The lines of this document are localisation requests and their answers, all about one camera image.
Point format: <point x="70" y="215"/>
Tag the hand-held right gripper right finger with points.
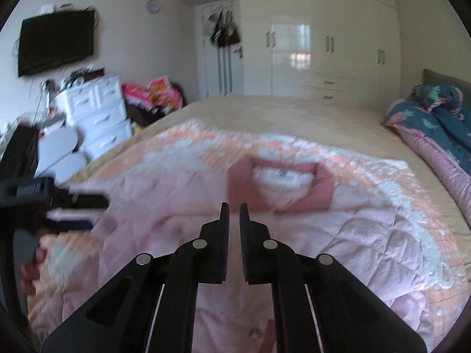
<point x="250" y="257"/>

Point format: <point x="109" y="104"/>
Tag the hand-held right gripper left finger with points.
<point x="218" y="257"/>

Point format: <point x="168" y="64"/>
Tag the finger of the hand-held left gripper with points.
<point x="71" y="225"/>
<point x="88" y="199"/>

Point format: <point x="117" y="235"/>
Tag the pink quilted jacket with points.
<point x="349" y="242"/>

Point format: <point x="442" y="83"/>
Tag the dark clothes pile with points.
<point x="141" y="116"/>

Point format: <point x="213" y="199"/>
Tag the pile of pink clothes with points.
<point x="162" y="93"/>

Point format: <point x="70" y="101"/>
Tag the person's left hand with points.
<point x="33" y="275"/>

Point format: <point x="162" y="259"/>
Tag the grey oval cushion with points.
<point x="70" y="167"/>
<point x="59" y="143"/>

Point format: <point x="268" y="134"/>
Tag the white drawer chest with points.
<point x="106" y="117"/>

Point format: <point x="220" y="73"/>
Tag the orange blanket with white print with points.
<point x="220" y="147"/>

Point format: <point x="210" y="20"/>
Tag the bed with beige bedspread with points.
<point x="276" y="117"/>

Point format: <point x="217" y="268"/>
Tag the white router box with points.
<point x="48" y="9"/>

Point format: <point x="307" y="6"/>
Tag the white room door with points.
<point x="224" y="73"/>

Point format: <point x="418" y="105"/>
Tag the dark bags hanging on hooks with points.
<point x="224" y="36"/>

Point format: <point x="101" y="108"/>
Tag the teal and pink patterned quilt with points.
<point x="434" y="128"/>

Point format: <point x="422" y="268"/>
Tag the white glossy wardrobe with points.
<point x="349" y="25"/>

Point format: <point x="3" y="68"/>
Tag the grey bed headboard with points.
<point x="452" y="81"/>

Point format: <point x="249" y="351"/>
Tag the black wall television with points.
<point x="55" y="40"/>

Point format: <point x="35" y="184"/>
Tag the round wall clock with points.
<point x="153" y="5"/>

